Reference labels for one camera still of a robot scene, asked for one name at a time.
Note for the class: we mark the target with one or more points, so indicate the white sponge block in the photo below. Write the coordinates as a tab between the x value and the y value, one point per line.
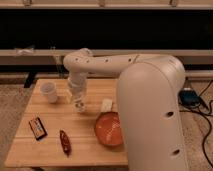
106	105

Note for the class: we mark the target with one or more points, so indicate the translucent plastic cup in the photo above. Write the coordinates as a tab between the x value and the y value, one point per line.
48	90

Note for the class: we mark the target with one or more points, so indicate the dark red wrapped snack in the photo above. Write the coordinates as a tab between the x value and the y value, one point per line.
65	143

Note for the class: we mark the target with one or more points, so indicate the small clear plastic bottle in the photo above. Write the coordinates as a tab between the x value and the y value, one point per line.
80	105

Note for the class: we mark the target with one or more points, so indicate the lower wooden rail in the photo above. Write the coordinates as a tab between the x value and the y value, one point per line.
46	53

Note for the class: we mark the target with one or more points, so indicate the wooden table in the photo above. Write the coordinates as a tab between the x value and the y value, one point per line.
26	151

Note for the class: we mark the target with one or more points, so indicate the orange round bowl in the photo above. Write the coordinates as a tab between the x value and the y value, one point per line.
108	130

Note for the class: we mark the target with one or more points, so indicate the upper wooden rail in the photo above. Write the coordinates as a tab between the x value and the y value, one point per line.
108	4

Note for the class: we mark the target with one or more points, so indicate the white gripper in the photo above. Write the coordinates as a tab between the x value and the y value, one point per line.
77	90

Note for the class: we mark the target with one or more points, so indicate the wooden rail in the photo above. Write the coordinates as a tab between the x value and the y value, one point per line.
46	53
108	4

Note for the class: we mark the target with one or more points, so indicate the blue black device on floor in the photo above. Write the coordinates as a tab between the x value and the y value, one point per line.
189	97

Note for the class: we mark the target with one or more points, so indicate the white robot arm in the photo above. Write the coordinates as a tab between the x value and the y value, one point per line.
147	102

